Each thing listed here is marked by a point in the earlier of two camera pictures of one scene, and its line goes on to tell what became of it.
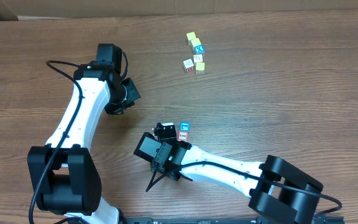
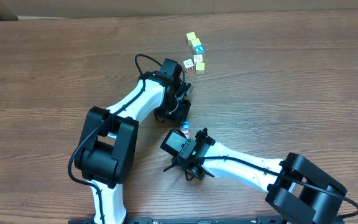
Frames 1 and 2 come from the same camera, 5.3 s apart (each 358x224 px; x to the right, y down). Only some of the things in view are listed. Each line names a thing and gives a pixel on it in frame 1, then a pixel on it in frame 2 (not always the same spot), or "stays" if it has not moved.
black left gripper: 132,94 to 179,114
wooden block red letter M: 188,65 stays
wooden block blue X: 199,49 stays
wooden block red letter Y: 184,126 stays
